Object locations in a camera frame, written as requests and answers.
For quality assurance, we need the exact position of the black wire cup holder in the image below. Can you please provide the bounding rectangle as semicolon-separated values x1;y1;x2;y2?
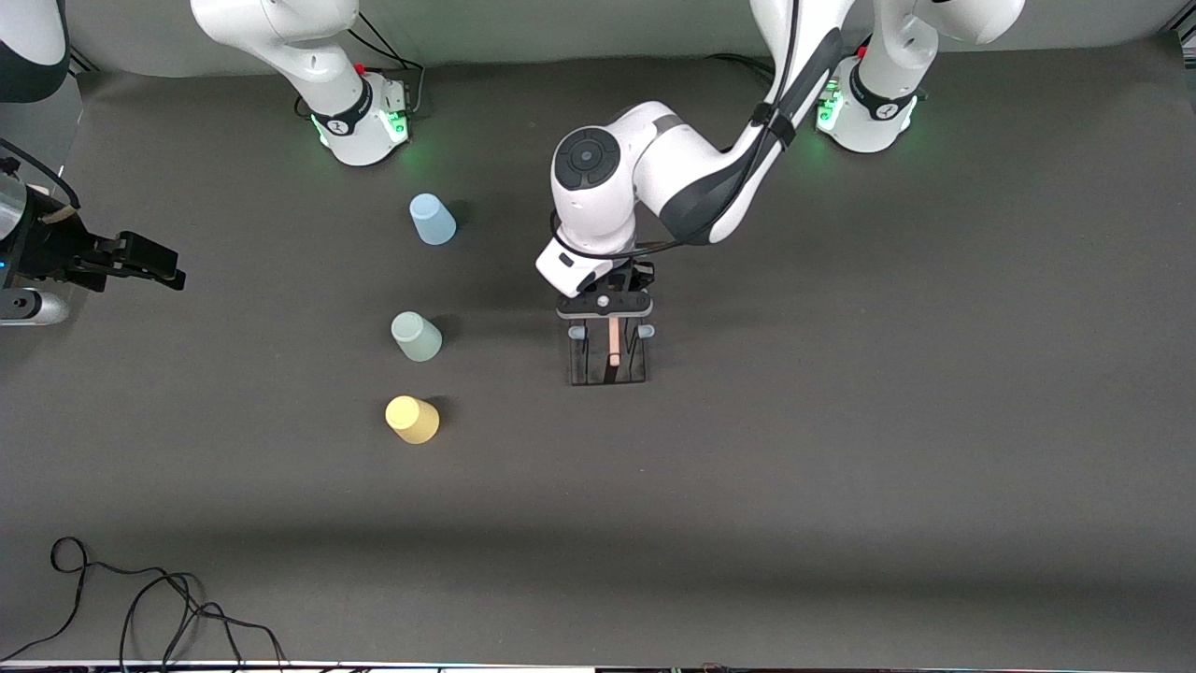
558;318;657;388

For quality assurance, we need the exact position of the light blue plastic cup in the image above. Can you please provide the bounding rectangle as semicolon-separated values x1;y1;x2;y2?
408;193;459;247

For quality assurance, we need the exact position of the pale green plastic cup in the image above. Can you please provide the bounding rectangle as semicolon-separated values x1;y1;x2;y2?
390;311;445;364

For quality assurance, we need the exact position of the yellow plastic cup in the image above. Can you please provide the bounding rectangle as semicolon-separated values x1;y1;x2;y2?
384;395;442;446

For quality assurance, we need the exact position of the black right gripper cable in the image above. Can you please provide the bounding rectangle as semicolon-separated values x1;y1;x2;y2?
0;136;83;209

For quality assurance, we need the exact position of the black left arm base cable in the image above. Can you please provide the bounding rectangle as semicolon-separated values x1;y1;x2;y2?
705;52;778;81

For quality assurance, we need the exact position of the black arm base cable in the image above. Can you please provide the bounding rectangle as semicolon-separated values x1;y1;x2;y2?
294;13;427;123
705;52;778;81

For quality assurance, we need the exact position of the black right arm base cable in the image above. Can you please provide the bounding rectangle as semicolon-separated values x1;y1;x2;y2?
294;13;427;123

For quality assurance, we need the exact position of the black loose cable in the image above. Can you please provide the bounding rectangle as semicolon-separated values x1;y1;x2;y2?
0;536;290;670

